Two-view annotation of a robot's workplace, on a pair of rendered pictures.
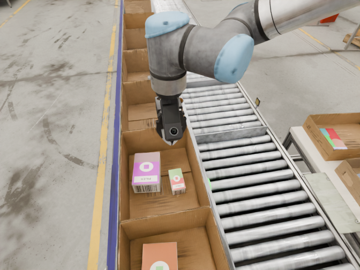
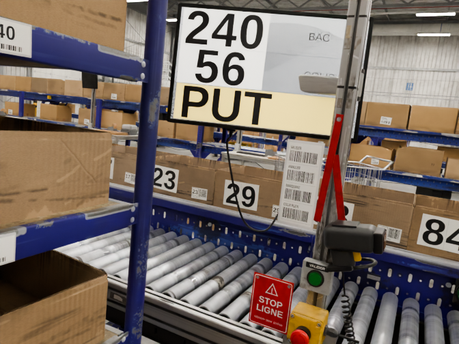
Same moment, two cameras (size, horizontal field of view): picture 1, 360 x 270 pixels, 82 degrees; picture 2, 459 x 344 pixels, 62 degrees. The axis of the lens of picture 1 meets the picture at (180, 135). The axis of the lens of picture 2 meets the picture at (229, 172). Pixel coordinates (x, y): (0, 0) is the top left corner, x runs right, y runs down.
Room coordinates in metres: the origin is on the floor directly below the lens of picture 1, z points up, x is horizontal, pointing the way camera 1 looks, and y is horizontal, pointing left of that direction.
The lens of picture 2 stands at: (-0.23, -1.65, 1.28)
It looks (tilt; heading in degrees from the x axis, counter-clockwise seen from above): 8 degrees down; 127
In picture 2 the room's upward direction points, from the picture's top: 6 degrees clockwise
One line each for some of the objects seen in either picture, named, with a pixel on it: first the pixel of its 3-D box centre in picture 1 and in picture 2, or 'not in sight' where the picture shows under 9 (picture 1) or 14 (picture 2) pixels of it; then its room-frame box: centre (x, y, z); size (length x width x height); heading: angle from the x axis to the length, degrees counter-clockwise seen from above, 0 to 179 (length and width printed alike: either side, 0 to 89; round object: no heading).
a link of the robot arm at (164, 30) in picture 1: (168, 45); not in sight; (0.46, 0.02, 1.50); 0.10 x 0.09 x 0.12; 61
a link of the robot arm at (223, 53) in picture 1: (218, 52); not in sight; (0.41, -0.08, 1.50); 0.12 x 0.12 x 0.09; 61
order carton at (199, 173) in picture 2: not in sight; (194, 177); (-1.46, -0.27, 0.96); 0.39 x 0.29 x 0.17; 10
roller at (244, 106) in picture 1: (216, 110); not in sight; (1.16, -0.26, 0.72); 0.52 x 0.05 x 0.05; 100
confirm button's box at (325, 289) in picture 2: not in sight; (317, 276); (-0.53, -0.87, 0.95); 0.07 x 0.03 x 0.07; 10
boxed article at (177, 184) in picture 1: (177, 181); not in sight; (0.47, 0.01, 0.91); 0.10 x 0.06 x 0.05; 12
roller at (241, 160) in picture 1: (239, 160); not in sight; (0.71, -0.34, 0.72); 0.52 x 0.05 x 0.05; 100
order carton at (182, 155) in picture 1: (160, 175); not in sight; (0.46, 0.08, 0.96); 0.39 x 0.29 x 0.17; 10
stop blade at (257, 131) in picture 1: (230, 135); not in sight; (0.87, -0.31, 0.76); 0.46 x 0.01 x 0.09; 100
